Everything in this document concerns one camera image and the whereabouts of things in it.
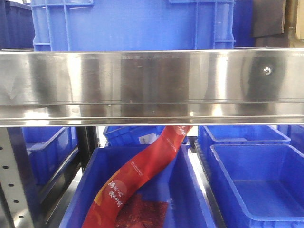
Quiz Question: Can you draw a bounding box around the blue bin below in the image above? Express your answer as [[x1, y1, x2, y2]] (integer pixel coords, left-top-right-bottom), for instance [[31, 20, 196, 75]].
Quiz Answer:
[[22, 126, 77, 185], [211, 144, 304, 228], [59, 144, 216, 228]]

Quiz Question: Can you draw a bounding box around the steel rail screw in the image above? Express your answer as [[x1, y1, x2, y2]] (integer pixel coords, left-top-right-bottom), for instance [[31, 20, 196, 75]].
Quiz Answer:
[[263, 66, 272, 75]]

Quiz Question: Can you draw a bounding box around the perforated metal shelf upright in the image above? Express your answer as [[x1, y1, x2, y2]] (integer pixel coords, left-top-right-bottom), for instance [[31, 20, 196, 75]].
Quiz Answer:
[[0, 127, 43, 228]]

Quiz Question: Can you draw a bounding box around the blue bin right rear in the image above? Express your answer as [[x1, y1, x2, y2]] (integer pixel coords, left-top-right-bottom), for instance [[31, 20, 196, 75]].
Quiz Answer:
[[198, 125, 291, 152]]

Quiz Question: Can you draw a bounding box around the stainless steel shelf rail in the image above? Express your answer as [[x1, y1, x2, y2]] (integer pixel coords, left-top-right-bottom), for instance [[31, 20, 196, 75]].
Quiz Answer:
[[0, 48, 304, 127]]

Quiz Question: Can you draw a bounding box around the red snack package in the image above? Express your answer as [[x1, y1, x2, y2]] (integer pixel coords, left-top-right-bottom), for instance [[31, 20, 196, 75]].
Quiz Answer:
[[82, 125, 192, 228]]

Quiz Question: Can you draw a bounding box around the large blue plastic crate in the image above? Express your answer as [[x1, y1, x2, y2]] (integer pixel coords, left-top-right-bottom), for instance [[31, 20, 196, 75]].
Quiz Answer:
[[30, 0, 235, 51]]

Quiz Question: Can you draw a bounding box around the blue bin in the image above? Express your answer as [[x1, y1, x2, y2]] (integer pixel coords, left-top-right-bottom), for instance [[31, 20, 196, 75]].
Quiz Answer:
[[198, 125, 291, 152], [103, 125, 165, 146]]

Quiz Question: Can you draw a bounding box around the blue bin centre rear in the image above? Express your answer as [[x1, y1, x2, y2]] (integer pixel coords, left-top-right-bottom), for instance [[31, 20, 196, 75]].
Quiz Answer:
[[103, 125, 165, 146]]

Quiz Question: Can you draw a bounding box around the large worn cardboard box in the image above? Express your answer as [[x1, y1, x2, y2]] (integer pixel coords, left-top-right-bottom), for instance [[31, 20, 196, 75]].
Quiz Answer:
[[284, 0, 304, 48]]

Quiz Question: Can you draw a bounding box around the blue bin left below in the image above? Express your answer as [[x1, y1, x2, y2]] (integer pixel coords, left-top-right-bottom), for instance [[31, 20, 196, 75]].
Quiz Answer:
[[22, 126, 77, 185]]

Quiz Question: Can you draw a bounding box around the blue bin right below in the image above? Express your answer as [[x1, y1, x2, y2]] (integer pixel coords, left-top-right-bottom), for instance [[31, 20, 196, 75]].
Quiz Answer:
[[211, 144, 304, 228]]

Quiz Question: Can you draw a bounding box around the blue bin centre below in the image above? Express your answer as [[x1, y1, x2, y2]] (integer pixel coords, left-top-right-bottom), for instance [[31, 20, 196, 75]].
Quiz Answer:
[[59, 144, 216, 228]]

